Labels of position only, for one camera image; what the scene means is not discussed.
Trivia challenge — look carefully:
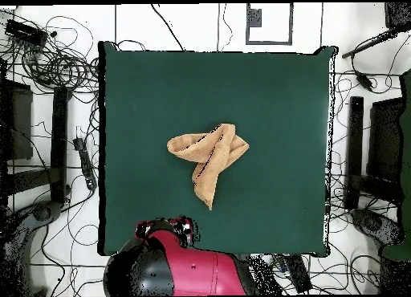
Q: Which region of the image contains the black speckled box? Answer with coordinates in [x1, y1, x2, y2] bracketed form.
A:
[384, 2, 411, 31]

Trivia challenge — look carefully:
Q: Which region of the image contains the black tripod pole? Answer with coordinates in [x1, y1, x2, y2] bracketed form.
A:
[341, 30, 399, 59]

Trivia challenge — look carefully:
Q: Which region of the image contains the dark stand base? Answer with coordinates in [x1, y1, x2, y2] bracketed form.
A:
[0, 200, 63, 296]
[351, 208, 404, 246]

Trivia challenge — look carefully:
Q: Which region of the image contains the dark green table cloth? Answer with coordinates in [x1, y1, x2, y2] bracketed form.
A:
[97, 40, 338, 258]

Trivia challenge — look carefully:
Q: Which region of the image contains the black power adapter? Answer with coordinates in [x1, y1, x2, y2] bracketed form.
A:
[356, 72, 375, 92]

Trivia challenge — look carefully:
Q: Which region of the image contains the black power strip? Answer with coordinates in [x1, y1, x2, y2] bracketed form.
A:
[72, 137, 98, 191]

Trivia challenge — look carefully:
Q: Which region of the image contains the black flat panel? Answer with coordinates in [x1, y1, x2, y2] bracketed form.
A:
[367, 97, 405, 182]
[0, 79, 34, 161]

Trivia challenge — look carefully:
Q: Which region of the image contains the tan terry towel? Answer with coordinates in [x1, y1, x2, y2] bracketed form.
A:
[166, 123, 250, 211]

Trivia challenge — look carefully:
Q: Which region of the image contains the black stand bar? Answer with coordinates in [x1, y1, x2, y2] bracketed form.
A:
[344, 96, 365, 210]
[50, 86, 70, 204]

